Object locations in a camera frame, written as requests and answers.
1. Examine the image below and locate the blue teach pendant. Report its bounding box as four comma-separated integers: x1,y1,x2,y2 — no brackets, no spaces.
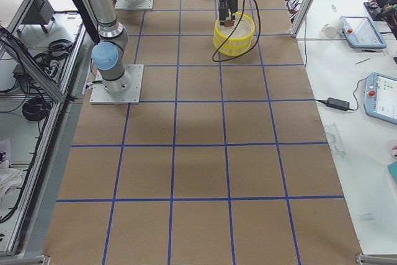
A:
340,16,387,50
364,73,396,124

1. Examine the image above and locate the blue teach pendant far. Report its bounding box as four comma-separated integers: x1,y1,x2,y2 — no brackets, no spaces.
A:
340,16,387,50

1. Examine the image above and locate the black power adapter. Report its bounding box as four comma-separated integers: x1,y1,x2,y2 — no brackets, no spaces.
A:
326,97,350,111

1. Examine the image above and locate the yellow steamer layer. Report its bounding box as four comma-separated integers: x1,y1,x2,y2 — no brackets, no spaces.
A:
219,38,251,56
214,12,255,42

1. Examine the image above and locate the blue teach pendant near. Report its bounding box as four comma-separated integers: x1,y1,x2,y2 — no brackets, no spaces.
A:
364,73,396,124

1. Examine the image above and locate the brown chocolate bun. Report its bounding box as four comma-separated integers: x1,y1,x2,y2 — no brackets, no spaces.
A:
224,19,234,27

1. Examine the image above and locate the white paper cup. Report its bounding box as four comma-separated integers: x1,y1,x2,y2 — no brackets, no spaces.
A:
321,19,343,38

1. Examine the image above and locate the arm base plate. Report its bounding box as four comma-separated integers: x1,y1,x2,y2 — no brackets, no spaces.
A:
90,65,144,104
115,0,154,11

